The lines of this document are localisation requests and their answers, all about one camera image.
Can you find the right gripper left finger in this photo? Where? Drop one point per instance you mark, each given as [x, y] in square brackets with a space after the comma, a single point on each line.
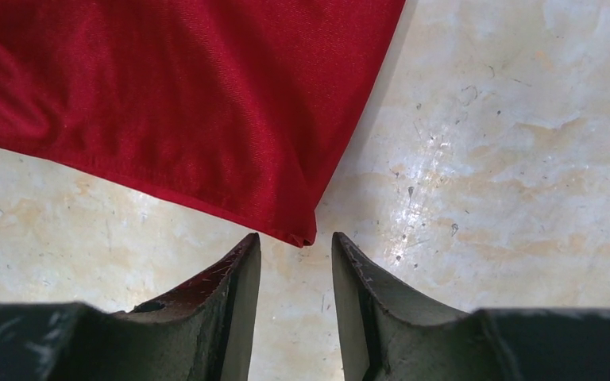
[199, 330]

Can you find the red cloth napkin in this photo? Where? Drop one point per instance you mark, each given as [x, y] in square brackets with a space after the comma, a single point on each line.
[239, 109]

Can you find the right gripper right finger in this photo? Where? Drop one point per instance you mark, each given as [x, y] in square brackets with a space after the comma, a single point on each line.
[390, 331]

